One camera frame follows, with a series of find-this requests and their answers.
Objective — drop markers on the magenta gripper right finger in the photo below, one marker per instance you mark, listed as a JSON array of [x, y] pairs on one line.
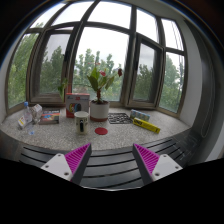
[[153, 166]]

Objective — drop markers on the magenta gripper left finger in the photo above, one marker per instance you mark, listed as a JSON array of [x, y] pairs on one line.
[[70, 166]]

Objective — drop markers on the clear plastic water bottle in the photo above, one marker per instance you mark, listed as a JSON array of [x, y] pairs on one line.
[[28, 119]]

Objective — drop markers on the black slatted radiator cover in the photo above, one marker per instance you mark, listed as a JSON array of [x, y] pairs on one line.
[[117, 168]]

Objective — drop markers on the yellow long box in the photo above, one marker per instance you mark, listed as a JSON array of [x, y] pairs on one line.
[[146, 125]]

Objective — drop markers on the red round coaster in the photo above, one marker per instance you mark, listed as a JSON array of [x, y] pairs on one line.
[[101, 131]]

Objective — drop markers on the white ceramic mug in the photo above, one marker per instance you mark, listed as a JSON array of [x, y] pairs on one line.
[[81, 122]]

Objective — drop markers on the dark flat book box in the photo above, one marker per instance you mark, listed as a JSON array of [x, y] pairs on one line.
[[49, 117]]

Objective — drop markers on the blue and yellow box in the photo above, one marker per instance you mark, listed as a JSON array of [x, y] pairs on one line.
[[140, 115]]

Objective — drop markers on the potted plant in white pot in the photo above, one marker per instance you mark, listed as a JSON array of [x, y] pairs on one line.
[[99, 80]]

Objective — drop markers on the black patterned trivet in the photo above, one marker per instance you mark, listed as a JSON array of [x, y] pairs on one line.
[[119, 118]]

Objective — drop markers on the red and white box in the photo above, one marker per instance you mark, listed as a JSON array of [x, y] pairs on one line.
[[76, 102]]

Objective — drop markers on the clear plastic bag package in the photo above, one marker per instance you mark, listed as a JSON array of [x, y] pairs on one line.
[[36, 112]]

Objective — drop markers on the dark window frame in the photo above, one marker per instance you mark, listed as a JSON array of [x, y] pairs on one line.
[[60, 47]]

